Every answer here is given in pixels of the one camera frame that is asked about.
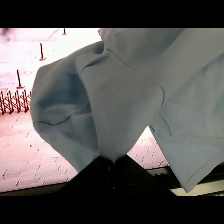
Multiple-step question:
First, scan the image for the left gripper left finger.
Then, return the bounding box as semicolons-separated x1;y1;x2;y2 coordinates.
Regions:
61;155;113;197

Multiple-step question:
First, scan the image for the silver frame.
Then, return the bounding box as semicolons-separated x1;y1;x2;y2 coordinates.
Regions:
146;165;224;197

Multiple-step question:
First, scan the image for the grey T-shirt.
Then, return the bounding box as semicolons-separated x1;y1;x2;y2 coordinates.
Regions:
29;27;224;194

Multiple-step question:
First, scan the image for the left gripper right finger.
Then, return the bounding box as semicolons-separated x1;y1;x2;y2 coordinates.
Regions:
111;154;175;197

